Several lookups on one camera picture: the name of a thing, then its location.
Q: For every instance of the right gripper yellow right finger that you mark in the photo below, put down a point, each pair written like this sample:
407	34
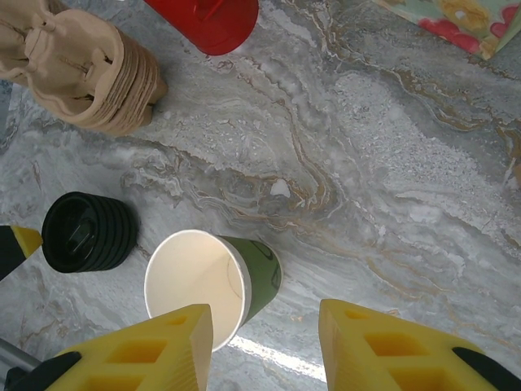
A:
366	358

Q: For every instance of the black plastic cup lid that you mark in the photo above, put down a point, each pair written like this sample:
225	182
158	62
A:
69	232

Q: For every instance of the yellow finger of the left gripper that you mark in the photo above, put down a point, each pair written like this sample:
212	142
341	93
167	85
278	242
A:
22	240

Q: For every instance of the red plastic cup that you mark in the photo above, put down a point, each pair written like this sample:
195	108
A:
211	24

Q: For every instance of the colourful paper gift bag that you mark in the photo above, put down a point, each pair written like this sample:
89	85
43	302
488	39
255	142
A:
456	20

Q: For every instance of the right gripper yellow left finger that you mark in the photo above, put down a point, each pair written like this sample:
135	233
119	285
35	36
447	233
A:
163	358

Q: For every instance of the green paper coffee cup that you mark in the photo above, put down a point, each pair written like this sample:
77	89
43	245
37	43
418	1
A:
195	277

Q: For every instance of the tan pulp cup carrier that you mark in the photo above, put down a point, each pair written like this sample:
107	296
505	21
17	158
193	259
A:
61	61

